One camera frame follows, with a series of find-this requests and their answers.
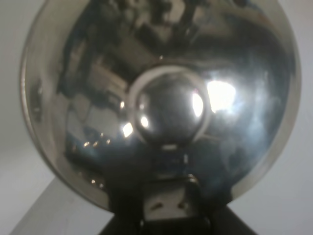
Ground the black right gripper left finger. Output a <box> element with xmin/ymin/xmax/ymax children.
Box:
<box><xmin>99</xmin><ymin>177</ymin><xmax>147</xmax><ymax>235</ymax></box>

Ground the stainless steel teapot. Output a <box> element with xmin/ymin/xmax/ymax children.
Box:
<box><xmin>21</xmin><ymin>0</ymin><xmax>301</xmax><ymax>220</ymax></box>

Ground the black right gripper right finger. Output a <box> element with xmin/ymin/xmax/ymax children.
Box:
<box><xmin>193</xmin><ymin>183</ymin><xmax>256</xmax><ymax>235</ymax></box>

